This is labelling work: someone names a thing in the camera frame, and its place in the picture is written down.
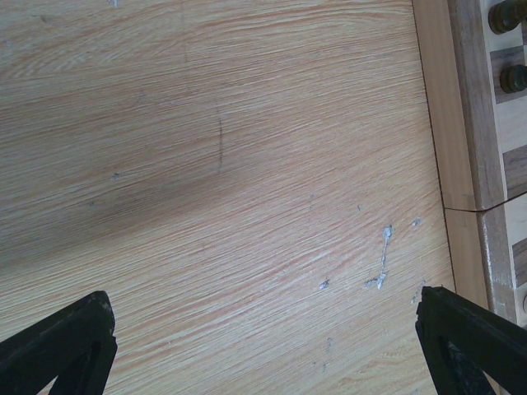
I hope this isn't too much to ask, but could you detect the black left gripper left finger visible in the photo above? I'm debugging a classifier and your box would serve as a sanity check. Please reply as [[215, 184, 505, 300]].
[[1, 290, 117, 394]]

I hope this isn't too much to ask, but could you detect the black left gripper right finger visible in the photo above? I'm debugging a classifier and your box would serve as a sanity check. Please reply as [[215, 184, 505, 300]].
[[415, 286, 526, 394]]

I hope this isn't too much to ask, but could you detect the wooden chess board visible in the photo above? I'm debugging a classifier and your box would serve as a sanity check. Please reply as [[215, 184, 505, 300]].
[[413, 1, 526, 326]]

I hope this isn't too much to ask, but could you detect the dark chess pieces row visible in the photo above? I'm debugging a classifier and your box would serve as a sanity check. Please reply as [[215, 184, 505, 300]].
[[487, 1, 526, 103]]

